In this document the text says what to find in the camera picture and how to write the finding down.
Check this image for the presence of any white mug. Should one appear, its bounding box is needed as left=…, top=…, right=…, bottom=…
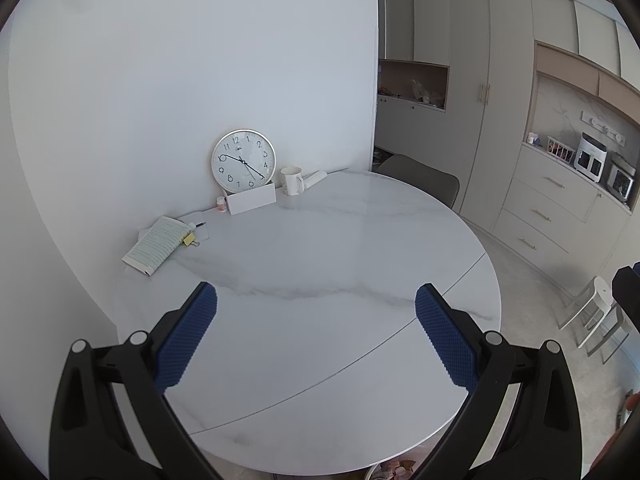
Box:
left=280, top=166, right=306, bottom=197

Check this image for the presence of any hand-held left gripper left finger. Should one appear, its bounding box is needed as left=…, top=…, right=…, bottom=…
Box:
left=48, top=281, right=223, bottom=480

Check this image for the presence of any beige cabinet with niche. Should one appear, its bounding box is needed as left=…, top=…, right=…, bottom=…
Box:
left=375, top=0, right=451, bottom=171

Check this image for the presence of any beige upper wall cabinet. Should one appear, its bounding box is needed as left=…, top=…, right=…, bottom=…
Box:
left=535, top=0, right=640, bottom=126

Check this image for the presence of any white wall rail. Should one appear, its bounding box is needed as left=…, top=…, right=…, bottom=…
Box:
left=580, top=111, right=628, bottom=145

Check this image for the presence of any round white wall clock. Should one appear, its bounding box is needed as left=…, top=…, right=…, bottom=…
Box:
left=211, top=129, right=277, bottom=193

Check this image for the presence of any white card box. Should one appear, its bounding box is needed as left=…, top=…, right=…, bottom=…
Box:
left=226, top=181, right=277, bottom=216

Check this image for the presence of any beige drawer cabinet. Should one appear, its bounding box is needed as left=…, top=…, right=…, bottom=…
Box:
left=492, top=142, right=636, bottom=286

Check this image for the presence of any tall beige two-door cabinet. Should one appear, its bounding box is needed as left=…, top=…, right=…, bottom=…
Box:
left=447, top=0, right=538, bottom=233

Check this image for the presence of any countertop dish rack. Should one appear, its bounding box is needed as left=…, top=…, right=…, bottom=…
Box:
left=546, top=136, right=576, bottom=163

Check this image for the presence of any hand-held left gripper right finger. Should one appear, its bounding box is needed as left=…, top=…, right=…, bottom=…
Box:
left=415, top=283, right=583, bottom=480

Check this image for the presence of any silver countertop oven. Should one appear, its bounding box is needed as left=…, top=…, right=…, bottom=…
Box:
left=606, top=155, right=637, bottom=204

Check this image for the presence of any white countertop oven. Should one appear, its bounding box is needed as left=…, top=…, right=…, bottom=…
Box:
left=574, top=132, right=609, bottom=183

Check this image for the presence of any grey chair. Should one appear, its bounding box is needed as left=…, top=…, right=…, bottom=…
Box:
left=375, top=154, right=461, bottom=209

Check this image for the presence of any clear plastic bag in niche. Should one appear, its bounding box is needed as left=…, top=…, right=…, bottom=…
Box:
left=410, top=79, right=446, bottom=108

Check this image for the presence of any white stool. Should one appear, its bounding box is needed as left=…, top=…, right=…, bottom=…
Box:
left=557, top=276, right=616, bottom=348
left=582, top=305, right=633, bottom=363

